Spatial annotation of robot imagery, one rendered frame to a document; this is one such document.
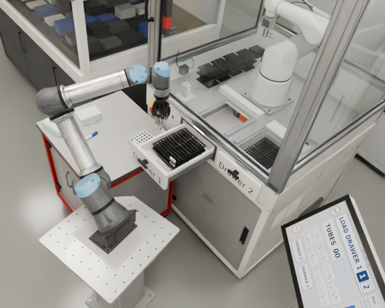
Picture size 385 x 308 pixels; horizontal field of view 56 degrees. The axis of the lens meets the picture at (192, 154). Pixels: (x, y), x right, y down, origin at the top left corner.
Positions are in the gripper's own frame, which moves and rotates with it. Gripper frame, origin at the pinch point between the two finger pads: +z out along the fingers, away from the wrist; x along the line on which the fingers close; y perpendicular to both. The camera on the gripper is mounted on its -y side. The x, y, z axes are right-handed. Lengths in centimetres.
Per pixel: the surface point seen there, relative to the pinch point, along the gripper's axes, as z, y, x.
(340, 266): -10, 74, 76
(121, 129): 22.0, -14.7, -25.1
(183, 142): 11.9, -0.7, 12.7
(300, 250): -1, 64, 66
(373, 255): -19, 73, 84
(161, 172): 6.8, 27.9, 5.1
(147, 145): 11.2, 6.4, -5.6
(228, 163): 8.7, 13.7, 37.0
